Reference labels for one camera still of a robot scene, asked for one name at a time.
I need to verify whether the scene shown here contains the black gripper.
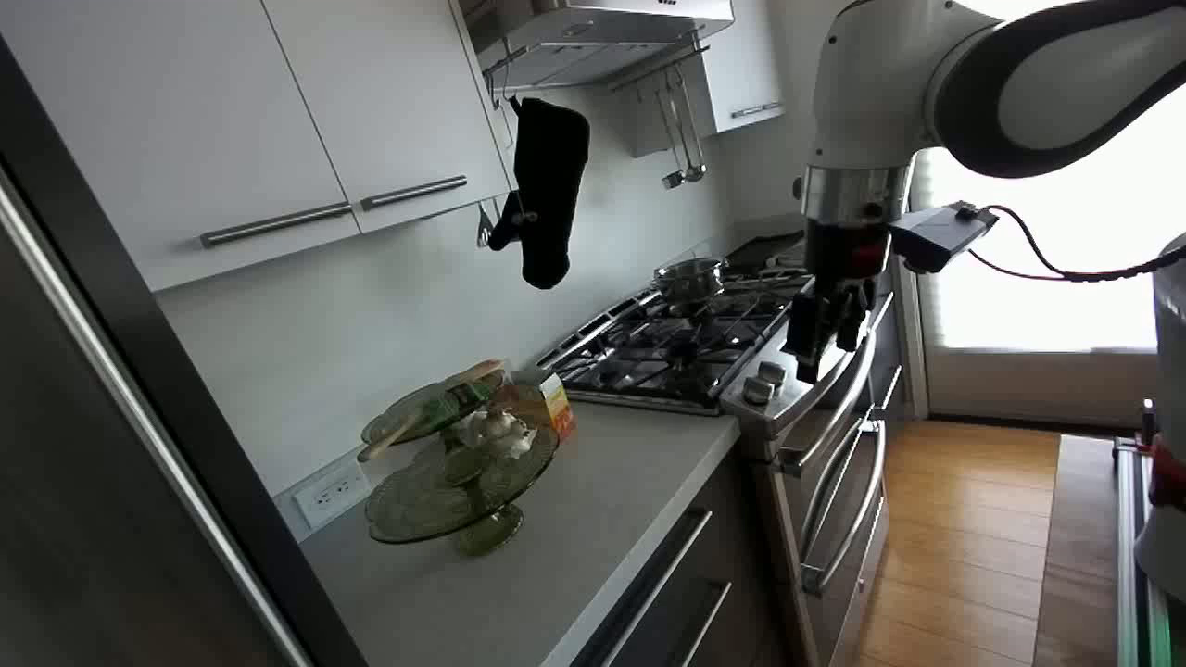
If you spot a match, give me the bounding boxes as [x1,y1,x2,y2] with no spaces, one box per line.
[782,213,893,384]

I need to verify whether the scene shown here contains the black cast iron stove grate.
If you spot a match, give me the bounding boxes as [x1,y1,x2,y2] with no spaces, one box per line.
[540,250,820,415]

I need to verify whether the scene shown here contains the stainless steel gas range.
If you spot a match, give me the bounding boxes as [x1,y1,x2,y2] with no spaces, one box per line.
[532,234,912,667]

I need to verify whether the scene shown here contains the stainless steel pot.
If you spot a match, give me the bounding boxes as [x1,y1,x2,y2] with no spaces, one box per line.
[651,250,730,309]

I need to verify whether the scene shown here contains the hanging steel utensil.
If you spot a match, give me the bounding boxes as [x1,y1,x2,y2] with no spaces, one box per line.
[676,68,712,186]

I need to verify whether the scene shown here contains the hanging steel ladle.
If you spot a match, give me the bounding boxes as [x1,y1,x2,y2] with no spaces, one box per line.
[655,69,688,194]

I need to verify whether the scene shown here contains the bright window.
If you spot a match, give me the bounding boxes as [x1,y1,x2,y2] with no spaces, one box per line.
[919,144,1166,357]

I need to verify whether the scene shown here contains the dark lower drawer cabinet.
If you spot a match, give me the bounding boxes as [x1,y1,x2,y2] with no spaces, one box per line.
[566,448,798,667]

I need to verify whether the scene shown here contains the small orange carton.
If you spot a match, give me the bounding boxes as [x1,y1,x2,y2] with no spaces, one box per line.
[531,371,583,446]

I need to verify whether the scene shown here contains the black oven mitt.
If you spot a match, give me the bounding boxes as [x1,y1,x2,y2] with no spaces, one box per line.
[481,92,593,291]

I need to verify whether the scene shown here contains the small red clamp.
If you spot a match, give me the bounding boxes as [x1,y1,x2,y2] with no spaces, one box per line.
[1146,441,1186,510]

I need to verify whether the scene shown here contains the steel range hood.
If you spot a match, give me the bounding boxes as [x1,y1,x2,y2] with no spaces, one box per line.
[455,0,739,96]

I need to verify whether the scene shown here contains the robot mounting table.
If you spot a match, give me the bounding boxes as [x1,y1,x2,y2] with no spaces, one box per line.
[1033,431,1186,667]

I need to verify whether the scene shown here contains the narrow white cabinet door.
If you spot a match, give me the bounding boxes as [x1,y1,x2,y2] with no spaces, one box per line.
[261,0,510,236]

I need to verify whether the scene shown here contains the stainless steel refrigerator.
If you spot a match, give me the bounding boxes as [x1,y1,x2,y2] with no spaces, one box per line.
[0,33,366,667]

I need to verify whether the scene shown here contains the steel oven door handle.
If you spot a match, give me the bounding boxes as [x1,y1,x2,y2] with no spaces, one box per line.
[773,348,875,478]

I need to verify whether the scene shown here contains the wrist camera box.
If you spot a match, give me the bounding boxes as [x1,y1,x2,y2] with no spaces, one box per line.
[891,197,999,278]

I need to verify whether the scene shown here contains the steel oven drawer handle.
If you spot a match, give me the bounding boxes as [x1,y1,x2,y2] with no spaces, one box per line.
[798,420,891,598]

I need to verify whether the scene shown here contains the small white wall cabinet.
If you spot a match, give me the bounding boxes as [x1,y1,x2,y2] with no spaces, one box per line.
[699,0,791,138]

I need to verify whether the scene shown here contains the steel drawer bar handle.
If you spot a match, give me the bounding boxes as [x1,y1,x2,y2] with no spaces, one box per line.
[676,579,739,667]
[602,502,718,667]

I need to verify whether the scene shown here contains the short steel cabinet handle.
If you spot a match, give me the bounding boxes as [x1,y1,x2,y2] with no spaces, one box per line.
[357,169,471,213]

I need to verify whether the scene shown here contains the white wall outlet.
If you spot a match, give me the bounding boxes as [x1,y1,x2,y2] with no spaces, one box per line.
[289,455,373,536]

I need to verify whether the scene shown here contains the long steel cabinet handle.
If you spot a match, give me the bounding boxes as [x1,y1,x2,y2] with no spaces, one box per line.
[198,197,357,250]

